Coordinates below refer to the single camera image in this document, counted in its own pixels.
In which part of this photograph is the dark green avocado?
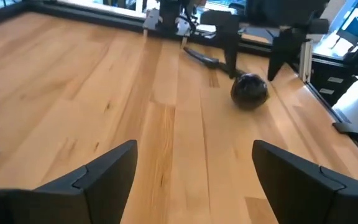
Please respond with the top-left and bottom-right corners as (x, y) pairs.
(230, 73), (269, 111)

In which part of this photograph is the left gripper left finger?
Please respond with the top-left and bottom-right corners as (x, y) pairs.
(0, 139), (139, 224)

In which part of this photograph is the black table clamp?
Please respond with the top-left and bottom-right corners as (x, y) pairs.
(332, 121), (358, 144)

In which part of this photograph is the black kitchen knife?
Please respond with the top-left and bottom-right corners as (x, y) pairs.
(183, 45), (247, 78)

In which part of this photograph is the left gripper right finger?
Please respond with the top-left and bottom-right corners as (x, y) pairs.
(251, 139), (358, 224)

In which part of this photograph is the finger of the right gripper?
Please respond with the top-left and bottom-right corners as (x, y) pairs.
(266, 26), (310, 82)
(200, 9), (245, 79)

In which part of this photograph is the black drawer cabinet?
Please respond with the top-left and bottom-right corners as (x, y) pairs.
(309, 57), (358, 106)

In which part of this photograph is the white corner bracket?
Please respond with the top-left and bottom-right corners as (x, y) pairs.
(175, 15), (195, 38)
(142, 7), (163, 32)

